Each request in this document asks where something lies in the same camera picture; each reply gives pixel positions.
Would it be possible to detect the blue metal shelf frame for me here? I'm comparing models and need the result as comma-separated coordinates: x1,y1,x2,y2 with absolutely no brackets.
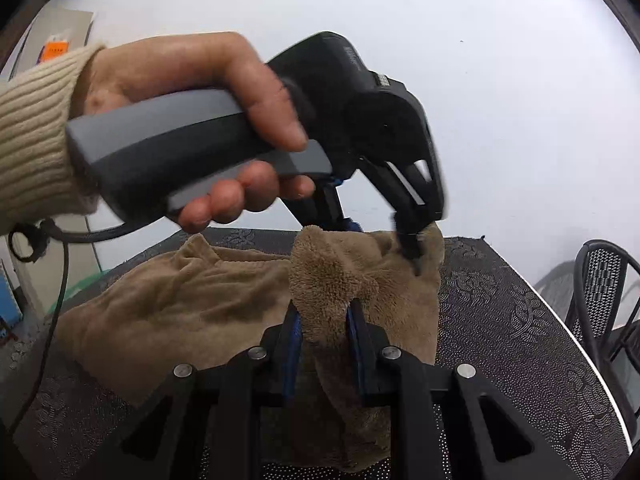
0,260,24,341

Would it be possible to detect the person's left hand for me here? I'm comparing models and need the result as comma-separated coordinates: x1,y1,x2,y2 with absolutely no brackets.
75,31,317,235

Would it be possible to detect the black mesh chair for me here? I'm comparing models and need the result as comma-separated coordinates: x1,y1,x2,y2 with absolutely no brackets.
565,240,640,441

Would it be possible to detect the brown fleece garment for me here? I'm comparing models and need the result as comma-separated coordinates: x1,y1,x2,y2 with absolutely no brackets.
54,224,446,473

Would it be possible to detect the black dotted tablecloth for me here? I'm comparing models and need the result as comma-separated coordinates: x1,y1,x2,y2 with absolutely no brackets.
10,227,631,480

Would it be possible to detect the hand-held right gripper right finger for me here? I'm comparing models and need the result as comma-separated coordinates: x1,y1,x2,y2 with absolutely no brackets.
345,300,576,480

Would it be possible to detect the person's left forearm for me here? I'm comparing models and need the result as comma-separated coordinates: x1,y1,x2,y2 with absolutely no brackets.
0,42,108,236

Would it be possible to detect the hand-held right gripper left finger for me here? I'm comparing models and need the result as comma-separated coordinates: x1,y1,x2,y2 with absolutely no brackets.
87,302,303,480

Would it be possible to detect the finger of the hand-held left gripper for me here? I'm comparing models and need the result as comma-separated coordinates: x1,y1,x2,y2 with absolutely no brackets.
357,150,447,277
282,177,363,235

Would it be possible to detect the black cable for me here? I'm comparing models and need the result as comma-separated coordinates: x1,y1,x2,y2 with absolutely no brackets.
7,217,176,436

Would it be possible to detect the large beige cardboard box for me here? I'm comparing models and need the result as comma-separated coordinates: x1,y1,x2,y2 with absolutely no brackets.
9,7,97,81

